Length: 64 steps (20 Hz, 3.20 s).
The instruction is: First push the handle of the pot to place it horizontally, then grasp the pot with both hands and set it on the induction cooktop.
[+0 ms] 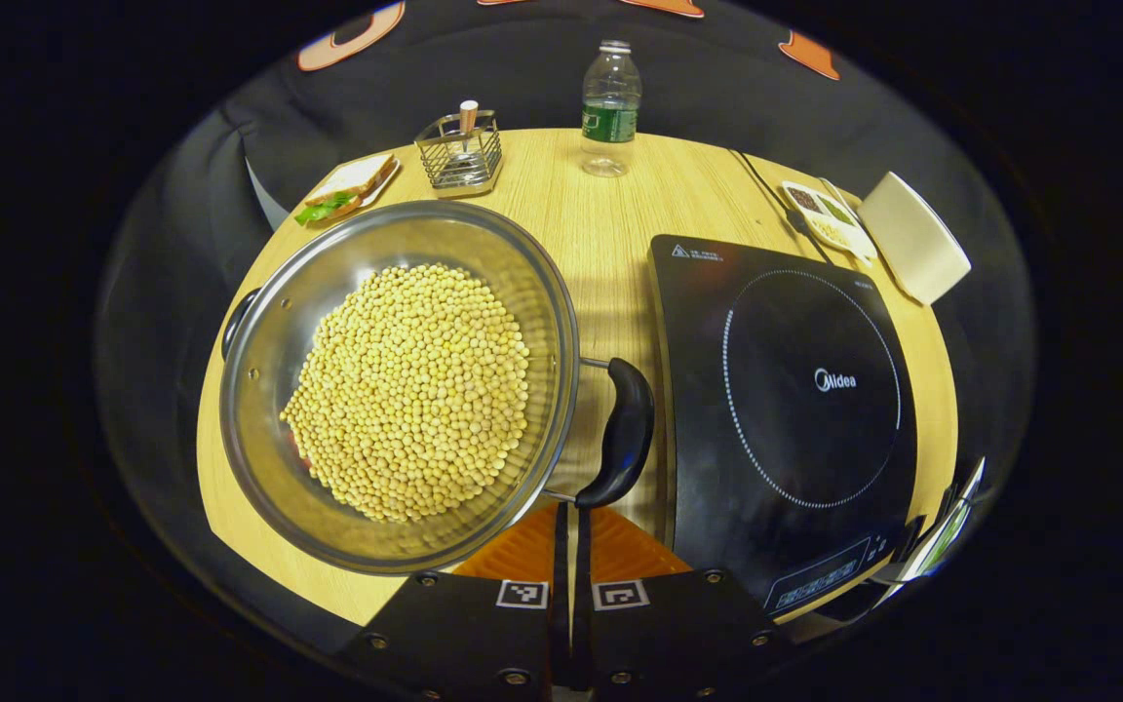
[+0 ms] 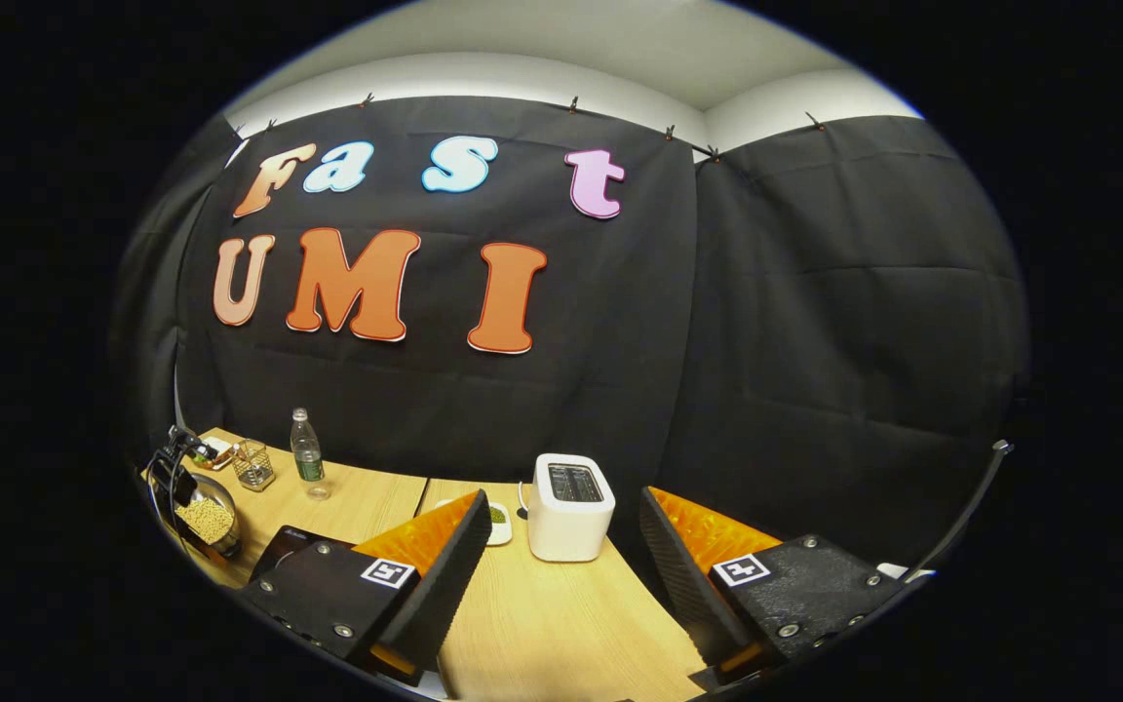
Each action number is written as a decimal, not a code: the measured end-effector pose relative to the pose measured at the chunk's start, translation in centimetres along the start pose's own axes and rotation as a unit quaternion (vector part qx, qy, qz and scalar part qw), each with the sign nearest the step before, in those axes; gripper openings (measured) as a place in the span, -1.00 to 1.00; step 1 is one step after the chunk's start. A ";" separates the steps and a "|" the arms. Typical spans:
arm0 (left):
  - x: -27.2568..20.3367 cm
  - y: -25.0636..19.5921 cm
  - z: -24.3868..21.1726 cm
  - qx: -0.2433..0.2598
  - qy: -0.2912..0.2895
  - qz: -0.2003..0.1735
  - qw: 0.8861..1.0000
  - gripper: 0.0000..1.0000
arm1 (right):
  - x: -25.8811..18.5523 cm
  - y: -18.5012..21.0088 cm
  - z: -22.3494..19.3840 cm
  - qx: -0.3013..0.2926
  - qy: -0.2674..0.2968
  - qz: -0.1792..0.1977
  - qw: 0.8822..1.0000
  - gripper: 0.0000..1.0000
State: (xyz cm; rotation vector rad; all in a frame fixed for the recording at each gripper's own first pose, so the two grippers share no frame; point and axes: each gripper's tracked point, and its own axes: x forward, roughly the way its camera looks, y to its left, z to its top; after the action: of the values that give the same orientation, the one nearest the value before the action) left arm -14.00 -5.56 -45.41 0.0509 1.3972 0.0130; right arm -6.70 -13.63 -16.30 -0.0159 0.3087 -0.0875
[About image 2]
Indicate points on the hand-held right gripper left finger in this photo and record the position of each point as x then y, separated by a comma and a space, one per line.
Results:
445, 585

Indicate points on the black curved bar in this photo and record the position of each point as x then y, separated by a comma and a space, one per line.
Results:
971, 507

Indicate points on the clear plastic water bottle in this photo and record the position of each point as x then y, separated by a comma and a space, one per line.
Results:
308, 463

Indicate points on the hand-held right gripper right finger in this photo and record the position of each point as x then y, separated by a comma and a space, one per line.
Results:
688, 585

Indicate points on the steel pot with soybeans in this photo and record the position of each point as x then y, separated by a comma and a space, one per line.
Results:
206, 522

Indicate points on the black induction cooktop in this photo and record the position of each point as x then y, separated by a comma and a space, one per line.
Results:
284, 546

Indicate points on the white toaster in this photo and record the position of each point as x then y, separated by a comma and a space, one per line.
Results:
569, 517

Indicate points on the sandwich on white plate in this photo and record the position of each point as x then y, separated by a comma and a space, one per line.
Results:
215, 451

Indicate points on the white divided bean dish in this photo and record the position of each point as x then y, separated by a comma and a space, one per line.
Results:
500, 526

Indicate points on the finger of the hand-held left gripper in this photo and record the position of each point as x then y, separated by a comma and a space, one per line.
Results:
176, 445

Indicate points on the row of black cloth clips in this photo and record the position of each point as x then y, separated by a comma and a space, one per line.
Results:
573, 102

